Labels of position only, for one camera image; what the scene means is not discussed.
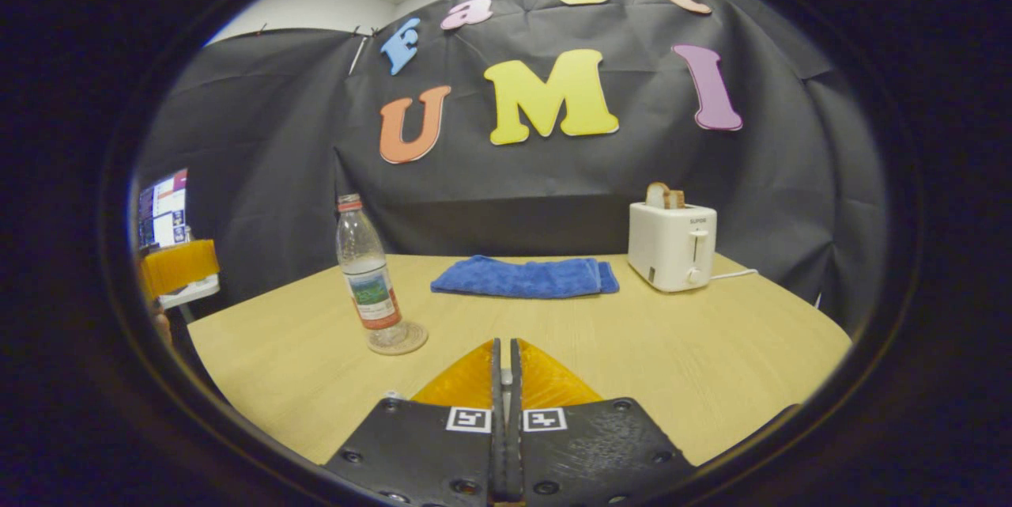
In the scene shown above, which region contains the white toaster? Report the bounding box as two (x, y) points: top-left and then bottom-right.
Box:
(628, 202), (718, 293)

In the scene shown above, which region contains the blue folded towel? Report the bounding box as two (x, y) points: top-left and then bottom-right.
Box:
(430, 255), (621, 300)

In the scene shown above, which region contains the bread slice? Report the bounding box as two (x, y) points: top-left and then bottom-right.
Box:
(645, 182), (687, 210)

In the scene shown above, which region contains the round brown coaster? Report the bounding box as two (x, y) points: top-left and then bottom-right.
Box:
(367, 320), (429, 357)

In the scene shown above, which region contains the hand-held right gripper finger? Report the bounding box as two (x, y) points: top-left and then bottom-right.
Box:
(323, 338), (507, 505)
(507, 338), (698, 505)

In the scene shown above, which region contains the clear plastic water bottle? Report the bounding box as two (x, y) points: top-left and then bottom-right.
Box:
(336, 193), (410, 350)

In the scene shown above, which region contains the computer monitor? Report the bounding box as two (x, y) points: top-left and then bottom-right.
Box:
(138, 168), (190, 249)

